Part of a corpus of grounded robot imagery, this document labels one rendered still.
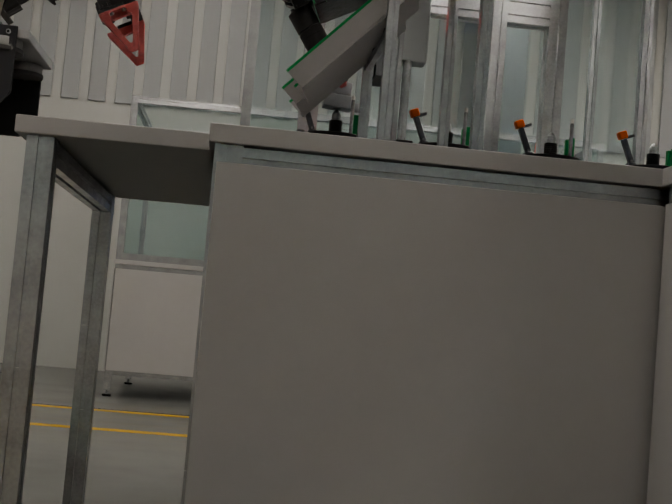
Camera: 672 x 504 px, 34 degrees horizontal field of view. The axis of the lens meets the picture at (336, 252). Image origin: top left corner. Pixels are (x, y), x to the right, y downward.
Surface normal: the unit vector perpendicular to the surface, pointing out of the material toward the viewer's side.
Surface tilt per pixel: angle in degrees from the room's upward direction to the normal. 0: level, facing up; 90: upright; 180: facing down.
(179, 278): 90
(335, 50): 90
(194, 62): 90
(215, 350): 90
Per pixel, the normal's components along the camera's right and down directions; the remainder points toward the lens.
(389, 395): 0.11, -0.06
